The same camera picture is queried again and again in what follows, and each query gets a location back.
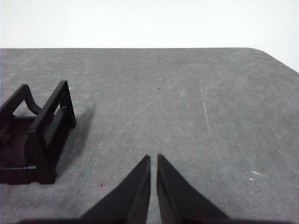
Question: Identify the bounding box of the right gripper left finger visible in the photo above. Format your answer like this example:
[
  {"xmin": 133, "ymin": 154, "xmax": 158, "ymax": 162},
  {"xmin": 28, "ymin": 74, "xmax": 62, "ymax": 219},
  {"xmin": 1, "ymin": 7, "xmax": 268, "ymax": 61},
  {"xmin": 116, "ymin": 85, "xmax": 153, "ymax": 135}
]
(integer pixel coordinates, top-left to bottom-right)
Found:
[{"xmin": 78, "ymin": 154, "xmax": 151, "ymax": 220}]

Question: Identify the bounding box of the black plastic dish rack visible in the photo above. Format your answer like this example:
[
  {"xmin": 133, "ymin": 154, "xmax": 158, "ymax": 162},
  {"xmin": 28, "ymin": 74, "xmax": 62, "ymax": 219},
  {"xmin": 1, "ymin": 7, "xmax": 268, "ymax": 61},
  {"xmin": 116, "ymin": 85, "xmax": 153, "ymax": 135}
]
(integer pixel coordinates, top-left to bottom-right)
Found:
[{"xmin": 0, "ymin": 80, "xmax": 78, "ymax": 186}]

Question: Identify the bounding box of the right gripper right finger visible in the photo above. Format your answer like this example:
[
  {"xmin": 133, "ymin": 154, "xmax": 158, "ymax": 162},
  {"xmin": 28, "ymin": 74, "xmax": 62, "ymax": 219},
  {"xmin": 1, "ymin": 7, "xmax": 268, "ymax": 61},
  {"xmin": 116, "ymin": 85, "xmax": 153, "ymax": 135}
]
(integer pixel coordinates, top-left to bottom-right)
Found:
[{"xmin": 156, "ymin": 153, "xmax": 231, "ymax": 220}]

